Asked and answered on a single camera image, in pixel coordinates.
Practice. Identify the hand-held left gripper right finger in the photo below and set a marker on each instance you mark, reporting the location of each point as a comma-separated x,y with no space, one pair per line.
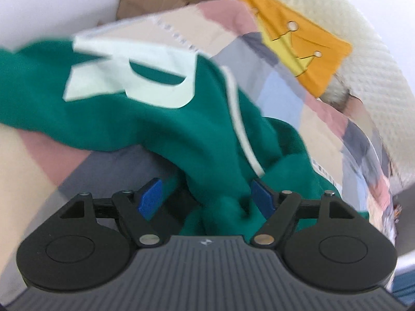
263,201

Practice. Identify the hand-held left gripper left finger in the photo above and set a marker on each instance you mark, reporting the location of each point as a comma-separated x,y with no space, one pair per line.
150,199

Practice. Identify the green hoodie with pale print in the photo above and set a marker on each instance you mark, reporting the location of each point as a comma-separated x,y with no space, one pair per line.
194,120

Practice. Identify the patchwork bed quilt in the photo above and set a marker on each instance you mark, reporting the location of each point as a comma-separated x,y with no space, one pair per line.
285,94

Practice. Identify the patchwork pillow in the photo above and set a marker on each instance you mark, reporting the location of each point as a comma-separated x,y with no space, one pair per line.
351,103

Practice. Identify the yellow crown pillow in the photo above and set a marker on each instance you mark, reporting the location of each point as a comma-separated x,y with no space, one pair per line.
304,45

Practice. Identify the blue object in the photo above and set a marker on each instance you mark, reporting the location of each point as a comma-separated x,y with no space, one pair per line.
405,281

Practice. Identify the cream quilted headboard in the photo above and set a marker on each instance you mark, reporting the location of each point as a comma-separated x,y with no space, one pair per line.
373,55

